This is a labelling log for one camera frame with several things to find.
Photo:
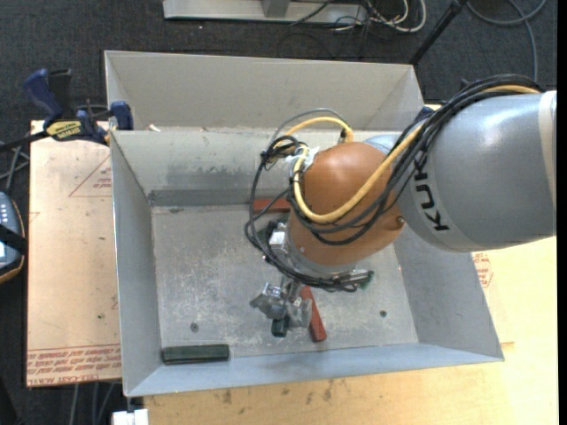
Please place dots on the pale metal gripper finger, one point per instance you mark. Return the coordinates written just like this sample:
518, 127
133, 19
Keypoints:
268, 300
300, 311

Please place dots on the small dark green block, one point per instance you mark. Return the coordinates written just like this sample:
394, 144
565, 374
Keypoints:
280, 327

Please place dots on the red-brown flat block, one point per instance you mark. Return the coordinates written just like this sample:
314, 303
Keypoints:
317, 326
271, 205

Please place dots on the grey metal bin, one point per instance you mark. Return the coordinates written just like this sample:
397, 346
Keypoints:
208, 277

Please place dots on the dark green flat block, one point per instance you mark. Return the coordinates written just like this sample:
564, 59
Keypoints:
195, 354

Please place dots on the brown cardboard board, red print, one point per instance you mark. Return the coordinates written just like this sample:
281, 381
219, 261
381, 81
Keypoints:
71, 255

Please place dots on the black cylinder on white bracket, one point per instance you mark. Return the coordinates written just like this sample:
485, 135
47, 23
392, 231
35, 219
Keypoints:
277, 238

